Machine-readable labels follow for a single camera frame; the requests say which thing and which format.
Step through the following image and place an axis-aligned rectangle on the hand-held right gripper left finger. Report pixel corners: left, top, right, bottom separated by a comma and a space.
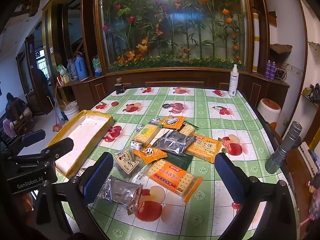
35, 152, 114, 240

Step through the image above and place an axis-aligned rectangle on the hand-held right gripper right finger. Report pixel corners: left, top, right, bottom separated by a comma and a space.
214, 153, 298, 240

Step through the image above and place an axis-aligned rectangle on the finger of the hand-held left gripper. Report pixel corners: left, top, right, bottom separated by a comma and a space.
22, 129, 47, 148
41, 138, 75, 161

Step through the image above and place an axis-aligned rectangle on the yellow cardboard box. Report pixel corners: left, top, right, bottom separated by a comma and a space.
47, 109, 115, 178

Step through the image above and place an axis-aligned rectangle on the silver foil packet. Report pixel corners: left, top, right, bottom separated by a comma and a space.
98, 176, 142, 215
152, 130, 195, 157

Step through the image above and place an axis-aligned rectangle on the brown label snack packet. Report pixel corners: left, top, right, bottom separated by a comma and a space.
114, 148, 140, 179

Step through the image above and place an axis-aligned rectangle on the orange yellow-label cracker packet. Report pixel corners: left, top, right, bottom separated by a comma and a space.
184, 133, 222, 162

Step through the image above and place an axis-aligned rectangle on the dark green snack packet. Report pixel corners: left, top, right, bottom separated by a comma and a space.
166, 152, 193, 171

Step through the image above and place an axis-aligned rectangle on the large orange cracker packet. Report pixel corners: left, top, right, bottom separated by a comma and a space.
147, 159, 203, 204

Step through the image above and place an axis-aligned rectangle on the small orange cow-print packet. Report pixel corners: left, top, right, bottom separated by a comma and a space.
134, 147, 167, 167

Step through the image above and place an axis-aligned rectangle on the yellow green cracker packet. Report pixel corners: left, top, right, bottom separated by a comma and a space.
134, 124, 160, 145

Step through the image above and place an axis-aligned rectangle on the plain orange snack packet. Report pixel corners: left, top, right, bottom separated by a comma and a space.
159, 116, 187, 130

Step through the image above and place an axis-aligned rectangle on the wooden chair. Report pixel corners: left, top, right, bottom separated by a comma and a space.
6, 99, 33, 134

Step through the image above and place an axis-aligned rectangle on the red broom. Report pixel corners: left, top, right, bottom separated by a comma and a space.
51, 82, 66, 132

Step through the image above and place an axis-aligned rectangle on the white plastic bucket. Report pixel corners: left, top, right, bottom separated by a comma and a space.
64, 101, 80, 122

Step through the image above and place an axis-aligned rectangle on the grey metal flashlight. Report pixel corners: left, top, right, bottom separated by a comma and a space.
265, 121, 302, 174

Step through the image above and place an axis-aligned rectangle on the white bin with orange lid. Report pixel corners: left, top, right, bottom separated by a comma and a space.
257, 99, 281, 125

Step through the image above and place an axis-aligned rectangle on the grey thermos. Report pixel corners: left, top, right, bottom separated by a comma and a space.
66, 59, 77, 80

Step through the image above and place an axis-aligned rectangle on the blue thermos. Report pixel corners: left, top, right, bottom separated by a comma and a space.
74, 54, 88, 80

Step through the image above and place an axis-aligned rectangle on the dark ink bottle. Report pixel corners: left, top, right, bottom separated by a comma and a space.
114, 77, 125, 95

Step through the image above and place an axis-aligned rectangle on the fruit print tablecloth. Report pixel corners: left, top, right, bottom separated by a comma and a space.
56, 86, 300, 240

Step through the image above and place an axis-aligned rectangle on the clear bag of bottles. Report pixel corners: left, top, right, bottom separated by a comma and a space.
92, 55, 103, 77

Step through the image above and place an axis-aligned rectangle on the white spray bottle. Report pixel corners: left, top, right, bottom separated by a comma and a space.
228, 64, 238, 97

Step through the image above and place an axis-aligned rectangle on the wooden sideboard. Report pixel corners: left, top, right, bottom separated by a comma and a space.
56, 70, 290, 110

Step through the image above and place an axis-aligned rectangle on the wooden ceiling ornament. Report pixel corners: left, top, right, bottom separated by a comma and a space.
14, 0, 42, 17

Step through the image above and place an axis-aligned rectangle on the white yellow rolled tube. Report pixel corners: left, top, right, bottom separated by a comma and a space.
251, 12, 260, 73

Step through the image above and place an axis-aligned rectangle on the glass flower display case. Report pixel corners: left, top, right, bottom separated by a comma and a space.
95, 0, 253, 74

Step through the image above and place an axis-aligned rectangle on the brown wooden wall shelf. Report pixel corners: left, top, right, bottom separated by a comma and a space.
269, 44, 293, 60

